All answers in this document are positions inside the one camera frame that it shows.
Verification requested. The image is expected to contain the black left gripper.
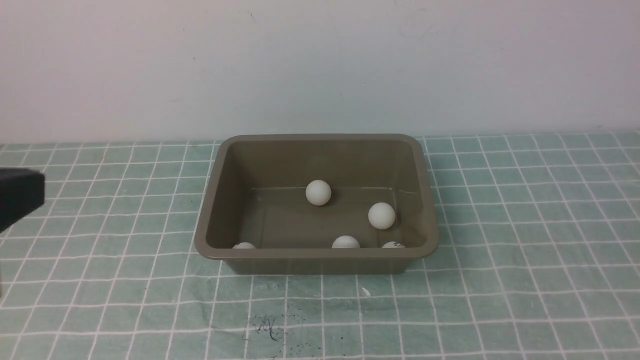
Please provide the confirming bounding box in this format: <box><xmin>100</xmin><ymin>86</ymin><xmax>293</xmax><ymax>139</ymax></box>
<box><xmin>0</xmin><ymin>168</ymin><xmax>46</xmax><ymax>232</ymax></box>

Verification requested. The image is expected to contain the white ping-pong ball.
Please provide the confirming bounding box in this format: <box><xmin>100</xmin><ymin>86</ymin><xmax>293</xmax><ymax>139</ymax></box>
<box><xmin>367</xmin><ymin>202</ymin><xmax>396</xmax><ymax>230</ymax></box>
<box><xmin>233</xmin><ymin>242</ymin><xmax>256</xmax><ymax>249</ymax></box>
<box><xmin>381</xmin><ymin>241</ymin><xmax>406</xmax><ymax>249</ymax></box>
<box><xmin>305</xmin><ymin>179</ymin><xmax>332</xmax><ymax>207</ymax></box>
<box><xmin>331</xmin><ymin>235</ymin><xmax>361</xmax><ymax>249</ymax></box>

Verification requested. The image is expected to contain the brown plastic bin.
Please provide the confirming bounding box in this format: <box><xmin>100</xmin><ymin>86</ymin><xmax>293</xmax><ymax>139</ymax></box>
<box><xmin>193</xmin><ymin>133</ymin><xmax>441</xmax><ymax>275</ymax></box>

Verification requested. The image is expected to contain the green checkered tablecloth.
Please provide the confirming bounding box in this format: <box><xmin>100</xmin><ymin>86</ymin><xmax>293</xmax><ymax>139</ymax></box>
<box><xmin>0</xmin><ymin>131</ymin><xmax>640</xmax><ymax>360</ymax></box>

